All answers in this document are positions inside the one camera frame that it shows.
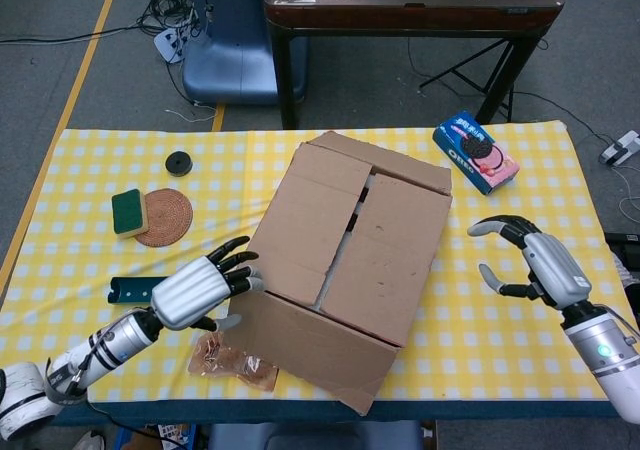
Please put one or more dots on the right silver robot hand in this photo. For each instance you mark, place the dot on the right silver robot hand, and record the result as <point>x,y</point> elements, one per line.
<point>555,265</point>

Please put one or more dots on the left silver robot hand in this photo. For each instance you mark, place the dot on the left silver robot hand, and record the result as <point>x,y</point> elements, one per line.
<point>190,290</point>

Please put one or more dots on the brown cardboard box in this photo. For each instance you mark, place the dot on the brown cardboard box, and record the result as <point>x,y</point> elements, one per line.
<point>390,250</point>

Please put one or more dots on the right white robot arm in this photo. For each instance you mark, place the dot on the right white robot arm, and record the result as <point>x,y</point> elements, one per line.
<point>600,350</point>

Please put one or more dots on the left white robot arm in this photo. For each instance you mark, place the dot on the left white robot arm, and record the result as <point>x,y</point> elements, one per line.
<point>115,340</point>

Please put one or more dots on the blue Oreo cookie box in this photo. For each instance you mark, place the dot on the blue Oreo cookie box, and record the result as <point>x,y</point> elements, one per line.
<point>475,152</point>

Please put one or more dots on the teal plastic tray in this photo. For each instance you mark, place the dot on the teal plastic tray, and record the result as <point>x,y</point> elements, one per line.
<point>130,290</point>

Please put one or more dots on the round woven coaster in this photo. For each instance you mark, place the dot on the round woven coaster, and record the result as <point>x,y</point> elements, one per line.
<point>167,217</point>

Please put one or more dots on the orange spout pouch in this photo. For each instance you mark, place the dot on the orange spout pouch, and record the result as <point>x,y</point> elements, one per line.
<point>220,362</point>

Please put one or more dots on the yellow white checkered tablecloth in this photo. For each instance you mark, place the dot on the yellow white checkered tablecloth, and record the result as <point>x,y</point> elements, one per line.
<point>500,330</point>

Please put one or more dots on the green yellow sponge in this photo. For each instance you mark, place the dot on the green yellow sponge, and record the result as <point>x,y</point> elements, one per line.
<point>127,212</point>

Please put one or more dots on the black round puck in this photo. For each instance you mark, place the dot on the black round puck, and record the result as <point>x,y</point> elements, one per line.
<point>179,163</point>

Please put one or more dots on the white power adapter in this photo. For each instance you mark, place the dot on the white power adapter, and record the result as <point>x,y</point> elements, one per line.
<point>620,147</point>

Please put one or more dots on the white sneaker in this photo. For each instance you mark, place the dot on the white sneaker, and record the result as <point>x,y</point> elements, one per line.
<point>90,441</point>

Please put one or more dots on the blue grey robot body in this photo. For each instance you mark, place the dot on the blue grey robot body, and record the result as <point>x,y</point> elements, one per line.
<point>310,437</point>

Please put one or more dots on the white power strip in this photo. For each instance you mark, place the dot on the white power strip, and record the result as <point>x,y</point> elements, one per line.
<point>170,42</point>

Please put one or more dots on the brown mahjong table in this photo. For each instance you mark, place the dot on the brown mahjong table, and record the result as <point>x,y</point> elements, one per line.
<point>400,15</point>

